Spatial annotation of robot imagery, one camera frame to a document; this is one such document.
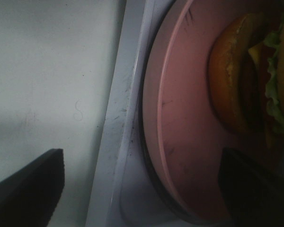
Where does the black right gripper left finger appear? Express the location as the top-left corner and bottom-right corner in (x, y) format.
(0, 148), (65, 227)

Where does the burger with lettuce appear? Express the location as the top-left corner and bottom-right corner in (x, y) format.
(208, 0), (284, 149)

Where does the white microwave oven body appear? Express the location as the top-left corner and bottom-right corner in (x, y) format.
(85, 0), (180, 227)

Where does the pink round plate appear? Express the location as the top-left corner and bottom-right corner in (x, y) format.
(142, 0), (284, 220)

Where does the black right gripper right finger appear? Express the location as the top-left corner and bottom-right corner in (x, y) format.
(218, 148), (284, 227)

